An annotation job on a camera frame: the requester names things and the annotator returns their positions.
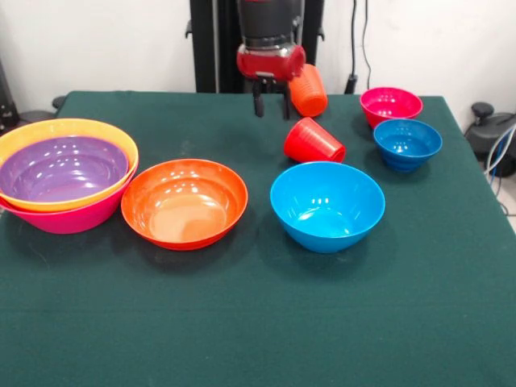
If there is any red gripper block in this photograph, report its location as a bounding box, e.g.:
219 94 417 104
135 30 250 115
235 43 307 121

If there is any orange cup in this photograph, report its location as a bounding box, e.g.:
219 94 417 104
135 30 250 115
288 63 329 119

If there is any red cup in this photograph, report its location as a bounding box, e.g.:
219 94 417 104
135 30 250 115
283 116 347 164

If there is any light blue bowl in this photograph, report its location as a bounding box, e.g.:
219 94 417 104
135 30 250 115
269 160 386 255

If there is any red-orange bowl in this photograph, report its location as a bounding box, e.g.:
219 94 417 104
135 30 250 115
120 158 249 252

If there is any small dark blue bowl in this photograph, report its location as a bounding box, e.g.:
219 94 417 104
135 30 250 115
372 118 443 173

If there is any large orange bowl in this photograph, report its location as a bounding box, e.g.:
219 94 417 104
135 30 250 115
0 118 139 213

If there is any purple bowl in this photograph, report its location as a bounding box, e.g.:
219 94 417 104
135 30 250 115
0 135 129 203

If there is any large pink bowl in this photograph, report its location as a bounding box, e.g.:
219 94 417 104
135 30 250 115
0 159 140 235

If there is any small pink bowl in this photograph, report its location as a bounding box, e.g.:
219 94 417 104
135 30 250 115
360 86 424 129

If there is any black office chair base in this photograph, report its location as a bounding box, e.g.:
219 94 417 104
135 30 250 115
15 95 68 122
463 102 516 178

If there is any dark green table cloth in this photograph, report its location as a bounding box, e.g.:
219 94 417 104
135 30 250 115
0 90 516 387

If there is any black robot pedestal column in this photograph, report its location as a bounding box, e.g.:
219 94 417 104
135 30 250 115
185 0 326 94

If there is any black hanging cable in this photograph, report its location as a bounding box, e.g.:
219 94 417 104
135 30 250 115
345 0 374 96

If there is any blue cable bundle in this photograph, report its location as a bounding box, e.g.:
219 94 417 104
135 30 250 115
483 124 516 181

